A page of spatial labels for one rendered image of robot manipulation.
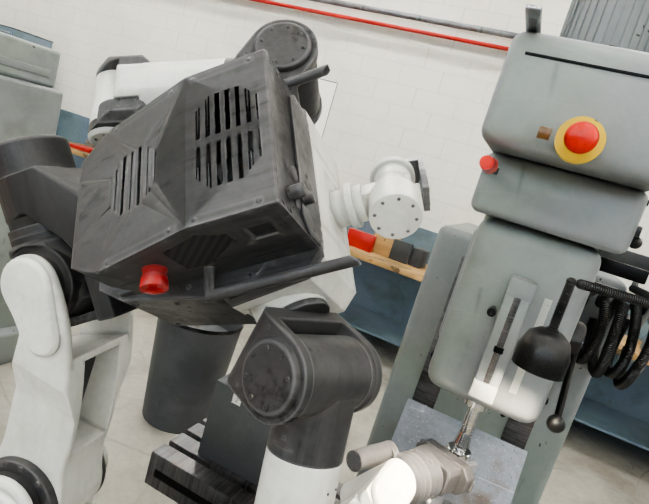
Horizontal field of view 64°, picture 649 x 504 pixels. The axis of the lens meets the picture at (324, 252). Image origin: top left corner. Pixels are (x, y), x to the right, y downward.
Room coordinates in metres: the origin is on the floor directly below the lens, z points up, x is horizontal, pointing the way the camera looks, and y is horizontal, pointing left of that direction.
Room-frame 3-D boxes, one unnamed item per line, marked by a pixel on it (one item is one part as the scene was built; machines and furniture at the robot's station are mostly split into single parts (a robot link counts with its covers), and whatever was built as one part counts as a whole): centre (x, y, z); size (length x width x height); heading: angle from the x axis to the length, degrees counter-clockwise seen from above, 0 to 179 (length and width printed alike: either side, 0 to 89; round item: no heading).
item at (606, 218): (0.96, -0.37, 1.68); 0.34 x 0.24 x 0.10; 160
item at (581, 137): (0.69, -0.27, 1.76); 0.04 x 0.03 x 0.04; 70
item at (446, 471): (0.86, -0.29, 1.16); 0.13 x 0.12 x 0.10; 45
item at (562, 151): (0.71, -0.28, 1.76); 0.06 x 0.02 x 0.06; 70
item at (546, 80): (0.94, -0.36, 1.81); 0.47 x 0.26 x 0.16; 160
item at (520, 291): (0.82, -0.32, 1.45); 0.04 x 0.04 x 0.21; 70
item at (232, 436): (1.08, 0.02, 1.02); 0.22 x 0.12 x 0.20; 71
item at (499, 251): (0.93, -0.36, 1.47); 0.21 x 0.19 x 0.32; 70
